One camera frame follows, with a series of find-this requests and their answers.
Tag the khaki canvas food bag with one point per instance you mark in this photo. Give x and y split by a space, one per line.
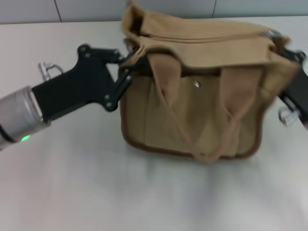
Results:
197 103

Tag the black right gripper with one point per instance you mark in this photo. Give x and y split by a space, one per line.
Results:
299 96

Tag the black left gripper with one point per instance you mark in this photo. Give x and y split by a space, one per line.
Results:
79 86

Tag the silver metal shackle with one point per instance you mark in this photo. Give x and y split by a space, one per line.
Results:
288 118
49 71

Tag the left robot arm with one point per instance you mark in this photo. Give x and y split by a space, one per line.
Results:
21 110

